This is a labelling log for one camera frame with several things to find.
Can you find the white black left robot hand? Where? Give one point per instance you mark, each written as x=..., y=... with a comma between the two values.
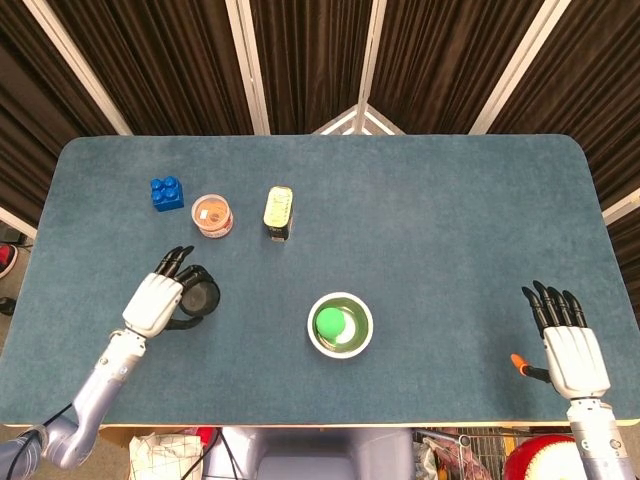
x=150, y=302

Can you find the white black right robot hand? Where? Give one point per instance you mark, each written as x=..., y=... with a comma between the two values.
x=575, y=360

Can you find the black mug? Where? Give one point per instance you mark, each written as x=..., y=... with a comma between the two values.
x=217, y=302

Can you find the lilac right robot arm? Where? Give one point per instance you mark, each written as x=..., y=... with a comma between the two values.
x=600, y=440

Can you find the lilac left robot arm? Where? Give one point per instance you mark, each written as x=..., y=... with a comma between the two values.
x=100, y=390

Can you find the orange fruit cup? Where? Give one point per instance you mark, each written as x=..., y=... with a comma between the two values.
x=212, y=215

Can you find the blue toy building block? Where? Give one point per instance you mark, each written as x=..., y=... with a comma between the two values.
x=167, y=197

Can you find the small black floor object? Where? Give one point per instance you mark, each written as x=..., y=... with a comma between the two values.
x=6, y=306

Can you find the red shoe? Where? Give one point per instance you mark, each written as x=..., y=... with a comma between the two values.
x=7, y=260

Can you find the white checkered bag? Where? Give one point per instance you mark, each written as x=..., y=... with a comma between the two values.
x=165, y=457

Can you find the black gold luncheon meat can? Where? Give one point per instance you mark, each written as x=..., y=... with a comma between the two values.
x=278, y=212

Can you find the green ball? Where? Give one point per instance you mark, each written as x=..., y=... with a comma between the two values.
x=330, y=324

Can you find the blue felt table cover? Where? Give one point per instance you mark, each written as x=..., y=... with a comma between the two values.
x=425, y=225

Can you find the white bowl with green ball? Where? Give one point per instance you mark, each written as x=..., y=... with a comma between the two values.
x=362, y=325

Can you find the lilac robot torso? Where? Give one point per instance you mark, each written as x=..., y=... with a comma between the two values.
x=310, y=455

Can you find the dark brown pleated curtain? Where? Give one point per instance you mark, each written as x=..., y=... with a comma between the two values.
x=175, y=60

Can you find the white triangular screen foot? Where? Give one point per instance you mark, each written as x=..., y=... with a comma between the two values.
x=340, y=122

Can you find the white screen frame bar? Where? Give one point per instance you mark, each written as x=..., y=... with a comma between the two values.
x=17, y=221
x=622, y=205

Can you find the white screen frame post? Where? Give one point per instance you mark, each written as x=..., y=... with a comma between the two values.
x=77, y=60
x=250, y=65
x=512, y=65
x=372, y=50

